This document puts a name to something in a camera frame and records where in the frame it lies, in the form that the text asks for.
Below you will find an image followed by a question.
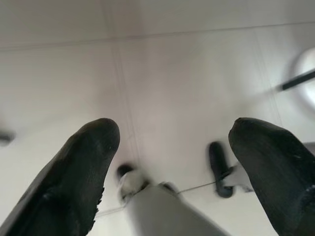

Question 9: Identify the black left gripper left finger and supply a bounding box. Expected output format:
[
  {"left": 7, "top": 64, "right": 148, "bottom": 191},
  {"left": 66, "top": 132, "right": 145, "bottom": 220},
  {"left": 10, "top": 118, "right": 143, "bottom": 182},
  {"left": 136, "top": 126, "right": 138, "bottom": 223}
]
[{"left": 0, "top": 118, "right": 121, "bottom": 236}]

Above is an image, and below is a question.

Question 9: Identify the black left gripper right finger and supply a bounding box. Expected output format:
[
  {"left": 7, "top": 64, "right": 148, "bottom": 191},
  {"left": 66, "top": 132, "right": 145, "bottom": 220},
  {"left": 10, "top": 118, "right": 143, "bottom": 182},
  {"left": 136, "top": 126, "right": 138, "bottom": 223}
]
[{"left": 228, "top": 117, "right": 315, "bottom": 236}]

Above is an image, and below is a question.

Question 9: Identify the black metal table leg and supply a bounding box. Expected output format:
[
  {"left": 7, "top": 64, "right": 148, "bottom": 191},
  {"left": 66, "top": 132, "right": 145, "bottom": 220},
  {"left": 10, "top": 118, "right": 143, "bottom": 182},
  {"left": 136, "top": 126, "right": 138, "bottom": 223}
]
[{"left": 277, "top": 69, "right": 315, "bottom": 91}]

